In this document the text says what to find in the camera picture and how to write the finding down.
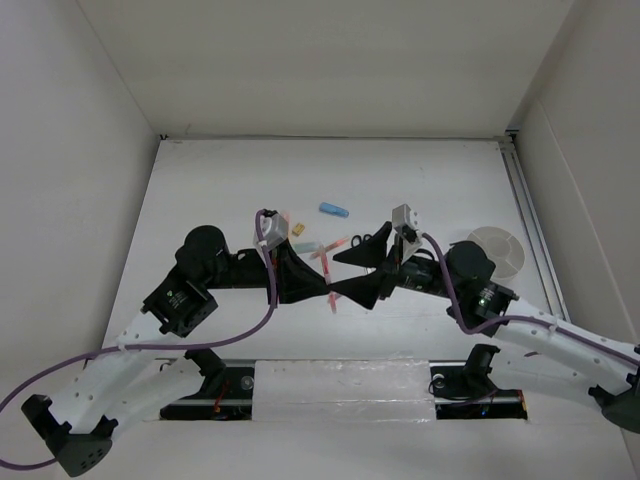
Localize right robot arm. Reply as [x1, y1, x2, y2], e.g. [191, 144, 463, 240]
[330, 223, 639, 432]

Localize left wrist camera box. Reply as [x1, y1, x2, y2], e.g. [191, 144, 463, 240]
[253, 209, 289, 251]

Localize small yellow sharpener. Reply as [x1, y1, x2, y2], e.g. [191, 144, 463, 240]
[292, 223, 305, 236]

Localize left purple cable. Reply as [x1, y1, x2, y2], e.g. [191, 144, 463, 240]
[0, 207, 281, 471]

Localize white round divided container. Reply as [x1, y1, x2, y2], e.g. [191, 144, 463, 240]
[467, 226, 526, 281]

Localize metal rail right side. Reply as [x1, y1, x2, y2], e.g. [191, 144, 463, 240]
[497, 130, 570, 321]

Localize black handled scissors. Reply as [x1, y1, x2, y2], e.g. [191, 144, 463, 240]
[350, 234, 372, 248]

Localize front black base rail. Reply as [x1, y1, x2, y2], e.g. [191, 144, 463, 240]
[159, 360, 528, 422]

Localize red pink pen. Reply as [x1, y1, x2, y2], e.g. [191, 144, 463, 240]
[318, 245, 337, 315]

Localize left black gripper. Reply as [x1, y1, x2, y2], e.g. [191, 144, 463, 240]
[204, 237, 329, 308]

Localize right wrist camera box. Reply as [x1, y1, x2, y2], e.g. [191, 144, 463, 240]
[391, 204, 422, 263]

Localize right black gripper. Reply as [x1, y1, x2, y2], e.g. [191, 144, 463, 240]
[328, 221, 460, 310]

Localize orange pen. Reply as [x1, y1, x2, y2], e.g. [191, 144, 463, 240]
[310, 236, 350, 259]

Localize green highlighter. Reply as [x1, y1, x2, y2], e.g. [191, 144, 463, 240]
[292, 242, 323, 254]

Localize blue capped marker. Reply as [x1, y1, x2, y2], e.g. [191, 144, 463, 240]
[318, 202, 349, 218]

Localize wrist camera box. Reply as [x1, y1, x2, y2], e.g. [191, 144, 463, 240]
[391, 204, 422, 263]
[253, 209, 289, 251]

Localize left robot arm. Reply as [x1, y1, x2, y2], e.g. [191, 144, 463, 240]
[21, 225, 329, 478]

